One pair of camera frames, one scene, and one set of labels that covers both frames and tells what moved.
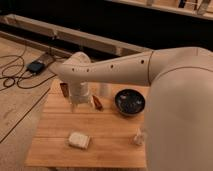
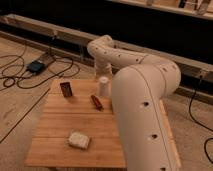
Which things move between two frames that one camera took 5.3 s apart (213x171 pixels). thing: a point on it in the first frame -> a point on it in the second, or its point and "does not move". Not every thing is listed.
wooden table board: [112, 133] does not move
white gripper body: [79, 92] -> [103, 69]
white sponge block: [79, 140] does not move
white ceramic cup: [105, 89] does not move
